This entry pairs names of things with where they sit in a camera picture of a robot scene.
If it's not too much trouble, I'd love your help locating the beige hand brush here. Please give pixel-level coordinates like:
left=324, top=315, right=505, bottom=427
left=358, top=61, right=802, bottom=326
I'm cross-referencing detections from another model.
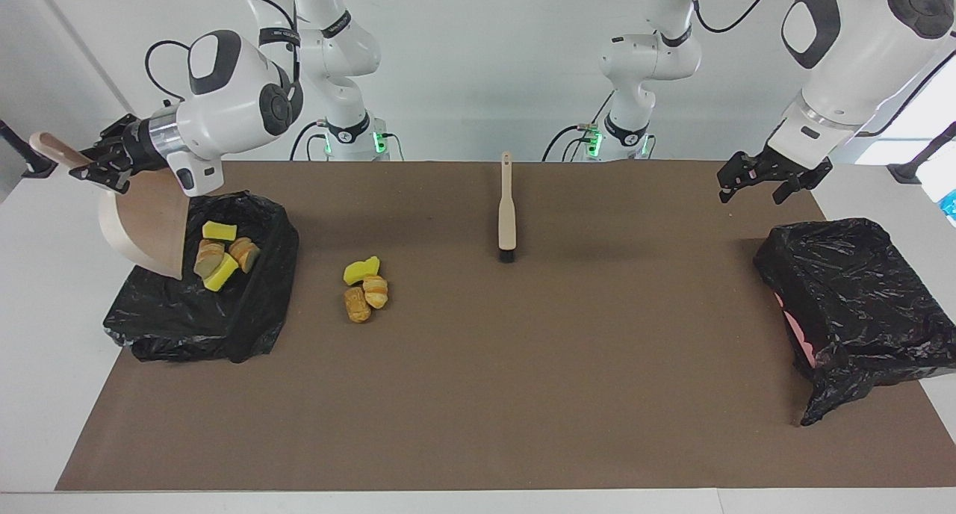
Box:
left=498, top=151, right=518, bottom=264

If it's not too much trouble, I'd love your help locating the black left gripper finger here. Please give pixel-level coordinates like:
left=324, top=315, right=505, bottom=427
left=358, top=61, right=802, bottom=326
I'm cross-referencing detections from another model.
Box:
left=772, top=163, right=834, bottom=205
left=717, top=152, right=757, bottom=204

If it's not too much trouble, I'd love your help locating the black camera stand clamp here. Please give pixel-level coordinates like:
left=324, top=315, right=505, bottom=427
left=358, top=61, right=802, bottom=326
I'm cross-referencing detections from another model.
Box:
left=887, top=122, right=956, bottom=185
left=0, top=118, right=60, bottom=179

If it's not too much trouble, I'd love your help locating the plain yellow sponge piece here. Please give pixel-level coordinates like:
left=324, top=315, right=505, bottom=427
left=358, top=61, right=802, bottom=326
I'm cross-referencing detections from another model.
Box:
left=343, top=256, right=381, bottom=286

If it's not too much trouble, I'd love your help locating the brown paper table mat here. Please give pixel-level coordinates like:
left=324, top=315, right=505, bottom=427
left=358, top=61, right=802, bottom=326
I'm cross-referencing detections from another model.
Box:
left=56, top=161, right=956, bottom=492

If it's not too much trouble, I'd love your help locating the black base cable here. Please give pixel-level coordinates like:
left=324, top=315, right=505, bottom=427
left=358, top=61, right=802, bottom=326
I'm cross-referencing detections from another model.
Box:
left=290, top=120, right=329, bottom=161
left=541, top=123, right=598, bottom=161

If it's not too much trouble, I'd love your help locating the beige plastic dustpan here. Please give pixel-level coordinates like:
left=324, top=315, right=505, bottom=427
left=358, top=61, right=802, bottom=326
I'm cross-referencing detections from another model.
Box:
left=28, top=131, right=191, bottom=281

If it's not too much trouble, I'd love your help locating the notched yellow green sponge piece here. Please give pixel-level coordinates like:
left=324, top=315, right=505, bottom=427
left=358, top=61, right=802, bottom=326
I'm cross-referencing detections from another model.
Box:
left=203, top=254, right=240, bottom=292

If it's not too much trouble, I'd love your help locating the pink bin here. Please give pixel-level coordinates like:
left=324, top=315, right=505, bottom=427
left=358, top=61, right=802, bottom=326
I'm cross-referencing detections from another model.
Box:
left=777, top=294, right=819, bottom=369

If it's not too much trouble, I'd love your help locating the striped bread loaf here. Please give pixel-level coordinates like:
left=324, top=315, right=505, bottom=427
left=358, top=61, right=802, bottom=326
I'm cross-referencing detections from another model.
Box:
left=193, top=239, right=226, bottom=279

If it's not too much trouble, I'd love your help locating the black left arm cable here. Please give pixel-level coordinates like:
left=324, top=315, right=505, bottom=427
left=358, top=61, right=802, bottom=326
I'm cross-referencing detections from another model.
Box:
left=689, top=0, right=956, bottom=137

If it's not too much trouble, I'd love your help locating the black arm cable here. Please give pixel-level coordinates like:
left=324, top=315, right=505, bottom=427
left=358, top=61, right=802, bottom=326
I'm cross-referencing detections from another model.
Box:
left=689, top=0, right=956, bottom=137
left=144, top=0, right=303, bottom=105

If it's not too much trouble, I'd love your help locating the black plastic trash bag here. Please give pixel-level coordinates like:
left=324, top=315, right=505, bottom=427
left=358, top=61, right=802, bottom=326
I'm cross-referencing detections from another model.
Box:
left=753, top=217, right=956, bottom=427
left=103, top=191, right=300, bottom=364

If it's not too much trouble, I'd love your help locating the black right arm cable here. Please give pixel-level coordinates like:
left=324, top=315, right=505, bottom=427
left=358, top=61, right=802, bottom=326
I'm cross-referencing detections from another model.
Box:
left=144, top=0, right=303, bottom=105

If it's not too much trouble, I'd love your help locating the brown bread roll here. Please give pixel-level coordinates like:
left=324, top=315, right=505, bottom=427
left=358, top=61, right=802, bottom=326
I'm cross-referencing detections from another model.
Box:
left=344, top=287, right=372, bottom=324

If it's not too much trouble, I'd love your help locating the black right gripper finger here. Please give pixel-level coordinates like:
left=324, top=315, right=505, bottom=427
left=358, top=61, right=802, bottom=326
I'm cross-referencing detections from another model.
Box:
left=69, top=154, right=134, bottom=195
left=93, top=114, right=139, bottom=155

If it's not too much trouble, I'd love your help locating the large striped croissant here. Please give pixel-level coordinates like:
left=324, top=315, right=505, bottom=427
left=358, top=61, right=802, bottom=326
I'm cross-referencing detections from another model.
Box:
left=228, top=238, right=261, bottom=274

